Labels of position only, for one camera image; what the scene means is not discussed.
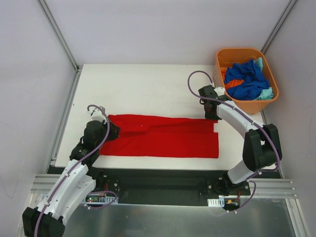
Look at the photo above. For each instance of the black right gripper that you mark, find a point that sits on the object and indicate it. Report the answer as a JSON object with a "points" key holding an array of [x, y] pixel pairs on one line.
{"points": [[209, 113]]}

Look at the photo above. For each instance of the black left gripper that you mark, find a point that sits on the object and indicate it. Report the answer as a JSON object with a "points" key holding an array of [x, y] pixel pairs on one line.
{"points": [[111, 129]]}

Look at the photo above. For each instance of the red t shirt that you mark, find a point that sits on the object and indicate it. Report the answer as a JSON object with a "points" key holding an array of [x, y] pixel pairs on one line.
{"points": [[154, 136]]}

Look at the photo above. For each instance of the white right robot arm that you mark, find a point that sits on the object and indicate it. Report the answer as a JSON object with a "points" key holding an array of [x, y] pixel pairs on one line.
{"points": [[261, 146]]}

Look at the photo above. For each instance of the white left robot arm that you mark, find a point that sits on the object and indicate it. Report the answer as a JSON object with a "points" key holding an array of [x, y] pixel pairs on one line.
{"points": [[78, 179]]}

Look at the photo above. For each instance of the orange t shirt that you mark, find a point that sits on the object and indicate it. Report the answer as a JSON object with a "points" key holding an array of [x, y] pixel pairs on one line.
{"points": [[232, 83]]}

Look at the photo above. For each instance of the blue t shirt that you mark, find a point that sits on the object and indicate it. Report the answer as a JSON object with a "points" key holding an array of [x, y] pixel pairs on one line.
{"points": [[254, 81]]}

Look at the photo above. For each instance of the orange plastic basket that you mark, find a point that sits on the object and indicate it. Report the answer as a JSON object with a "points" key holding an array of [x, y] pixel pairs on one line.
{"points": [[227, 57]]}

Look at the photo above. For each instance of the light teal t shirt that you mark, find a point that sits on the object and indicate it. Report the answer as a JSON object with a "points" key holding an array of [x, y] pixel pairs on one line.
{"points": [[266, 94]]}

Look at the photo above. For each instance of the white slotted cable duct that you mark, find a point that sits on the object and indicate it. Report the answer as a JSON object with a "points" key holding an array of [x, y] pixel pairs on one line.
{"points": [[101, 199]]}

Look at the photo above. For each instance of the aluminium front frame rail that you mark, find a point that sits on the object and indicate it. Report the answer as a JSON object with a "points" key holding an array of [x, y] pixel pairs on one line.
{"points": [[43, 183]]}

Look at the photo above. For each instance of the right white cable duct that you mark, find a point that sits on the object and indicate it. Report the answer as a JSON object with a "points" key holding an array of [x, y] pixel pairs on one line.
{"points": [[220, 202]]}

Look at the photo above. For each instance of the right aluminium corner post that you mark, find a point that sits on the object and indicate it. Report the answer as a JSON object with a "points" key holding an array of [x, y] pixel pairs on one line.
{"points": [[279, 24]]}

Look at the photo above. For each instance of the aluminium corner post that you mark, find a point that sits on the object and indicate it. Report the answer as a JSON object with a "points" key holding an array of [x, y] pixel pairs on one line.
{"points": [[279, 24], [58, 33]]}

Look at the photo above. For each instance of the left aluminium corner post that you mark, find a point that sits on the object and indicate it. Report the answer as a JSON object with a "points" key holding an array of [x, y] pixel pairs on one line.
{"points": [[58, 33]]}

